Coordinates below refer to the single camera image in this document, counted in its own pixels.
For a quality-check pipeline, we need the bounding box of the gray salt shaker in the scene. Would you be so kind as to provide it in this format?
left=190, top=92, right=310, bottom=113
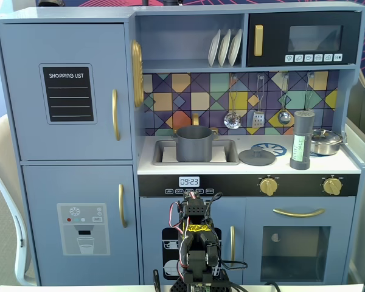
left=289, top=109, right=315, bottom=171

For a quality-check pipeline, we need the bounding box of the red and black robot base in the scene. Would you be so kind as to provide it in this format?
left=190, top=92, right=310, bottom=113
left=170, top=267, right=232, bottom=292

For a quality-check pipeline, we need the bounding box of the gray plastic pot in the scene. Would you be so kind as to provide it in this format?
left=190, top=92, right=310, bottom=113
left=170, top=125, right=220, bottom=162

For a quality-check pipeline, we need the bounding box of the gray toy sink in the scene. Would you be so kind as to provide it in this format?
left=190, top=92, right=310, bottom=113
left=153, top=139, right=240, bottom=167

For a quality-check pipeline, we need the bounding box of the steel skimmer spoon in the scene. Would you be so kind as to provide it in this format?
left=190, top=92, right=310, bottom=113
left=223, top=75, right=242, bottom=130

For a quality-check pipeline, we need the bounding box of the gray pot lid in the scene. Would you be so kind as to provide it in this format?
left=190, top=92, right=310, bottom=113
left=238, top=146, right=277, bottom=167

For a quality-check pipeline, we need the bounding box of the blue dishwasher door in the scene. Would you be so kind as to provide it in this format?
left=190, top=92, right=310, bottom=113
left=139, top=196, right=246, bottom=285

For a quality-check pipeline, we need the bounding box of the steel slotted spatula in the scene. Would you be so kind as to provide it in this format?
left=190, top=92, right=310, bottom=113
left=251, top=74, right=266, bottom=129

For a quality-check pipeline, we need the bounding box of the gold toy telephone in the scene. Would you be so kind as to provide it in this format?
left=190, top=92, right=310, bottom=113
left=130, top=39, right=145, bottom=108

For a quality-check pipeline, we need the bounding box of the gold stove knob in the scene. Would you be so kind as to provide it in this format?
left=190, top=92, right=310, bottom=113
left=322, top=178, right=342, bottom=196
left=259, top=178, right=277, bottom=196

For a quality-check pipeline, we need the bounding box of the white toy plate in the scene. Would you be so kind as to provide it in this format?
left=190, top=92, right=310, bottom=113
left=218, top=29, right=232, bottom=68
left=228, top=28, right=243, bottom=67
left=207, top=29, right=221, bottom=68

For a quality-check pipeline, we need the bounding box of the blue oven door with window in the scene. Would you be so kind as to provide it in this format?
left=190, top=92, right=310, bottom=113
left=245, top=196, right=356, bottom=283

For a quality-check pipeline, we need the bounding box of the steel ladle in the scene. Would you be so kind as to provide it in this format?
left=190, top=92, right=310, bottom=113
left=277, top=72, right=291, bottom=125

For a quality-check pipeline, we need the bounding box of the blue toy kitchen unit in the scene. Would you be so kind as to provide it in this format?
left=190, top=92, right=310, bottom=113
left=0, top=2, right=365, bottom=287

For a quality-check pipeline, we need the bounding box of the steel serving spoon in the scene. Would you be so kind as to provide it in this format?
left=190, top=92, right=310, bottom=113
left=305, top=72, right=316, bottom=112

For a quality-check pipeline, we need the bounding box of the black microwave door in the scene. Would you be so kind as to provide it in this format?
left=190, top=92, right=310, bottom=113
left=246, top=12, right=362, bottom=67

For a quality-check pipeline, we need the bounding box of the steel pot with lid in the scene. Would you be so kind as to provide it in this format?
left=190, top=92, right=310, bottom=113
left=310, top=128, right=345, bottom=156

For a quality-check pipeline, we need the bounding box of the freezer door with dispenser print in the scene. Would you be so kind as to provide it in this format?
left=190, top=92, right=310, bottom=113
left=21, top=165, right=140, bottom=285

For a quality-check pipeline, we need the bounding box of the fridge door with shopping list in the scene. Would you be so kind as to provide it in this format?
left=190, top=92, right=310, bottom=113
left=0, top=23, right=133, bottom=161

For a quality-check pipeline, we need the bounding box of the white plastic chair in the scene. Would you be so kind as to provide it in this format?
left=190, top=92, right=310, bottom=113
left=0, top=114, right=37, bottom=287

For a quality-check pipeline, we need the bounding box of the long gold fridge handle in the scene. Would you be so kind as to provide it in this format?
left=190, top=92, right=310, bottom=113
left=111, top=88, right=122, bottom=142

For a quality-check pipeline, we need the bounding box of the gold freezer door handle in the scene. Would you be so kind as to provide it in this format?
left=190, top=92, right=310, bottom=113
left=118, top=183, right=128, bottom=229

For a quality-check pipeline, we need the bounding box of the gold microwave handle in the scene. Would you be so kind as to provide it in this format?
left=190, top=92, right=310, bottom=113
left=254, top=24, right=264, bottom=57

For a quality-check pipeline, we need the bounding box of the gold oven handle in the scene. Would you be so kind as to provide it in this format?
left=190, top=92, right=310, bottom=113
left=273, top=207, right=325, bottom=218

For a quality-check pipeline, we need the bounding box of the black camera cable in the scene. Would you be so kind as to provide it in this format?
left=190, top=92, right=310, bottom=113
left=205, top=191, right=249, bottom=271

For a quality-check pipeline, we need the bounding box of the black power cable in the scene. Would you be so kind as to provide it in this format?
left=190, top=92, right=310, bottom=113
left=229, top=282, right=253, bottom=292

